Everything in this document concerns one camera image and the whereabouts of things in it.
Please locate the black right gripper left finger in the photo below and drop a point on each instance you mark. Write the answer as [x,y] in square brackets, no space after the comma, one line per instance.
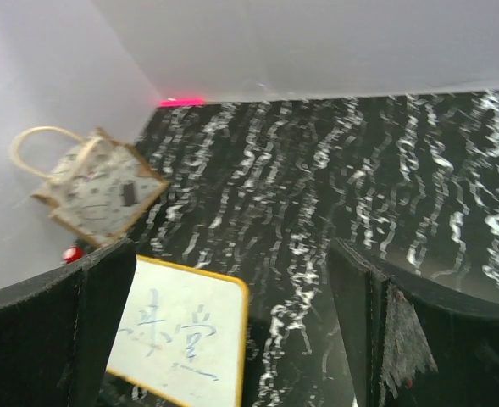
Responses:
[57,329]

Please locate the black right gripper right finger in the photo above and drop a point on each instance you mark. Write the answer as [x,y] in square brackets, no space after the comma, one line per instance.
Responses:
[411,341]

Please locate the printed canvas tote bag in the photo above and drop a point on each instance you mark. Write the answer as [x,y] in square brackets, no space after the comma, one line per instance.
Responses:
[99,188]

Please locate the red white small object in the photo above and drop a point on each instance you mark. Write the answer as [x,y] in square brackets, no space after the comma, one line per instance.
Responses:
[72,254]

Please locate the yellow-framed whiteboard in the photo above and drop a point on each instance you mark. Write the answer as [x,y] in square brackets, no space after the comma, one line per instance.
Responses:
[182,335]

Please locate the red light strip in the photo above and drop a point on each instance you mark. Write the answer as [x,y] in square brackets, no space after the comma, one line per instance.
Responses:
[180,102]

